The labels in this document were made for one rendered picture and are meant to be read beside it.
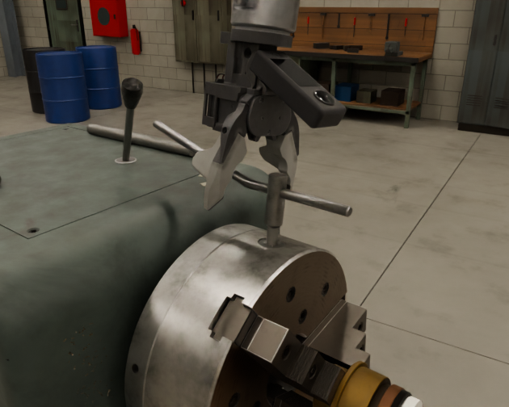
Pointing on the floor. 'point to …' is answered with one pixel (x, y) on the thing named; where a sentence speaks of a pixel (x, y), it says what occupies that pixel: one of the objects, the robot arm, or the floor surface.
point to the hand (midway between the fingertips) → (254, 203)
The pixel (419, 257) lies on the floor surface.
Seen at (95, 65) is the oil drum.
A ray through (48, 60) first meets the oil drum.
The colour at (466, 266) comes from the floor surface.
